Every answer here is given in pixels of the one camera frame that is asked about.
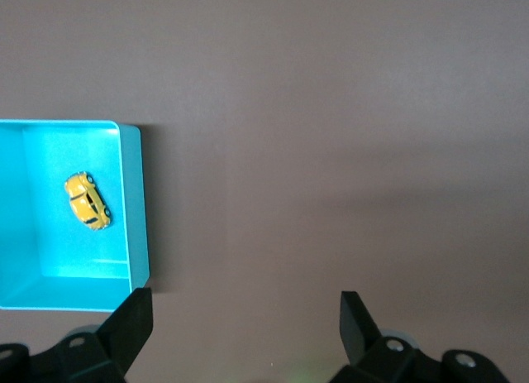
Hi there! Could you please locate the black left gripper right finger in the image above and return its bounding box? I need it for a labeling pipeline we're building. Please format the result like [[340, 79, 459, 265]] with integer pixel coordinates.
[[332, 290, 512, 383]]

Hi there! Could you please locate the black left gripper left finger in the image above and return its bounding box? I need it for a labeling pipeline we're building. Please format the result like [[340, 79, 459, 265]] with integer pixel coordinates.
[[0, 288, 155, 383]]

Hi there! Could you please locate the yellow beetle toy car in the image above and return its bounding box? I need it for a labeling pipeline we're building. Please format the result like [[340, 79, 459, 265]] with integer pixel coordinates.
[[64, 171, 112, 231]]

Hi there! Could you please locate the teal plastic storage box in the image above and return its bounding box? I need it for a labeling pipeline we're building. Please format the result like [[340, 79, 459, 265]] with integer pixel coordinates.
[[0, 118, 150, 314]]

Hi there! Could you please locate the brown table mat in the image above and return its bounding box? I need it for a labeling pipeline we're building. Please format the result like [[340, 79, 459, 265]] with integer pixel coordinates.
[[0, 0, 529, 383]]

